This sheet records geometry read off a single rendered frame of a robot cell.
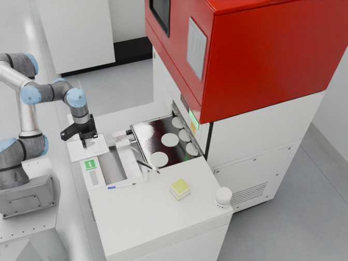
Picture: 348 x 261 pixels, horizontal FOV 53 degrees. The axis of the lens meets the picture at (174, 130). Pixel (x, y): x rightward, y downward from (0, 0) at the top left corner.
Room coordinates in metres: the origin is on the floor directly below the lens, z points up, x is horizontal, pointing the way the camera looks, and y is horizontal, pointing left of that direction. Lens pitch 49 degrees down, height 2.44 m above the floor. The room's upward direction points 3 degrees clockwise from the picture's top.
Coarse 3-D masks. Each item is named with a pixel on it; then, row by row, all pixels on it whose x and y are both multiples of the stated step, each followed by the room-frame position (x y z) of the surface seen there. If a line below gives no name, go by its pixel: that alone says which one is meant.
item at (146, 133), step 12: (156, 120) 1.42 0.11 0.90; (168, 120) 1.42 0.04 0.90; (144, 132) 1.32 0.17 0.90; (156, 132) 1.32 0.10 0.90; (168, 132) 1.33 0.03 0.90; (144, 144) 1.22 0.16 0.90; (156, 144) 1.23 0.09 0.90; (180, 144) 1.24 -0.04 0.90; (168, 156) 1.15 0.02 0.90; (180, 156) 1.15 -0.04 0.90; (192, 156) 1.16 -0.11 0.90; (156, 168) 1.06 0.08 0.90
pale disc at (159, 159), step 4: (156, 152) 1.17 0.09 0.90; (160, 152) 1.17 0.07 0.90; (152, 156) 1.14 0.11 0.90; (156, 156) 1.14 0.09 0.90; (160, 156) 1.15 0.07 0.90; (164, 156) 1.15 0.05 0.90; (152, 160) 1.12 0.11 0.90; (156, 160) 1.12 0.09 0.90; (160, 160) 1.12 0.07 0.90; (164, 160) 1.12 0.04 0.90; (152, 164) 1.09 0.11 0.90; (156, 164) 1.09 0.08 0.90; (160, 164) 1.09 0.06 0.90; (164, 164) 1.09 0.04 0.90
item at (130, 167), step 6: (120, 138) 1.28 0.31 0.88; (126, 138) 1.28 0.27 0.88; (114, 144) 1.24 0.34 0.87; (120, 150) 1.19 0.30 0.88; (126, 150) 1.19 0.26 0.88; (120, 156) 1.15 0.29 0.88; (126, 156) 1.15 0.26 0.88; (132, 156) 1.15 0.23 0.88; (126, 162) 1.11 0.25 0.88; (132, 162) 1.11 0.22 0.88; (126, 168) 1.07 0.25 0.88; (132, 168) 1.07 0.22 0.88; (138, 168) 1.07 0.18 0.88; (126, 174) 1.03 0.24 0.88; (132, 174) 1.03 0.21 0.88
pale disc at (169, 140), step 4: (164, 136) 1.29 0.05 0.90; (168, 136) 1.29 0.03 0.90; (172, 136) 1.30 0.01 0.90; (176, 136) 1.30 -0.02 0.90; (164, 140) 1.26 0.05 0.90; (168, 140) 1.26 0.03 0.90; (172, 140) 1.27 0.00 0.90; (176, 140) 1.27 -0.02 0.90; (164, 144) 1.23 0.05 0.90; (168, 144) 1.23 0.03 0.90; (172, 144) 1.23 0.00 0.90; (176, 144) 1.24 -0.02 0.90
